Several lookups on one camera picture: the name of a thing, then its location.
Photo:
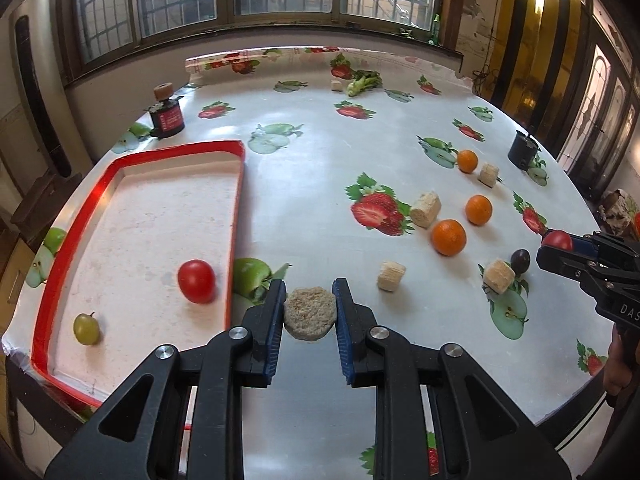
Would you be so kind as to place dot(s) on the green leafy vegetable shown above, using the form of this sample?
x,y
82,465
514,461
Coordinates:
x,y
365,81

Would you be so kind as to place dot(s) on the bread roll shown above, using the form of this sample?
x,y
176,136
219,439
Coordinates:
x,y
425,209

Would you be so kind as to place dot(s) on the small orange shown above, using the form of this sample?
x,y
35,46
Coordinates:
x,y
468,161

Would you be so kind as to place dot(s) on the dark jar with cork lid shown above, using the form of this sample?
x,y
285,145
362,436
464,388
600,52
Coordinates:
x,y
167,117

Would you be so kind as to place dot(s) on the dark purple plum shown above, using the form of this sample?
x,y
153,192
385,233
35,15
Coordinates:
x,y
520,259

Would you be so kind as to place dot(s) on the green bottle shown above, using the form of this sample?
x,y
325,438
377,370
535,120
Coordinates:
x,y
435,27

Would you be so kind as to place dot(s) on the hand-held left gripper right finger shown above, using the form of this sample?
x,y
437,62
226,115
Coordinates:
x,y
342,332

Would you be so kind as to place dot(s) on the black cylindrical container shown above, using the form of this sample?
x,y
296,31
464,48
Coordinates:
x,y
522,152

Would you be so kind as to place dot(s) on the red tomato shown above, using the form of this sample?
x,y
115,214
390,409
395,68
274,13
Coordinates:
x,y
557,239
197,281

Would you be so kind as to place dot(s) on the person's right hand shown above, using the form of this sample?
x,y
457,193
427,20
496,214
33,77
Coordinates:
x,y
614,370

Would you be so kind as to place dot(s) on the patterned box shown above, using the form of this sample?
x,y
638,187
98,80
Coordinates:
x,y
617,207

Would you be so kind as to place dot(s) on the fruit printed tablecloth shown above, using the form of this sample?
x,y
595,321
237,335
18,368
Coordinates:
x,y
310,185

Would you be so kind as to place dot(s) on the standing air conditioner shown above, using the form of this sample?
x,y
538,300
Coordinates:
x,y
30,85

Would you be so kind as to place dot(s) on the golden door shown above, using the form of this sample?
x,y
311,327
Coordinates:
x,y
540,35

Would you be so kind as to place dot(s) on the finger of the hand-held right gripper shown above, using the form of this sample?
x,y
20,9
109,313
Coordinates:
x,y
585,244
562,262

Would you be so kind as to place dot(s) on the green grape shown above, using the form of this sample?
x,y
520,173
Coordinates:
x,y
86,329

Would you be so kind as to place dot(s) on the red tray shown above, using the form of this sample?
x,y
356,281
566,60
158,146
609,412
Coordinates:
x,y
165,220

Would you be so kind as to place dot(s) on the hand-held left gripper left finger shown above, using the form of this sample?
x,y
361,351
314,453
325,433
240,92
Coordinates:
x,y
275,332

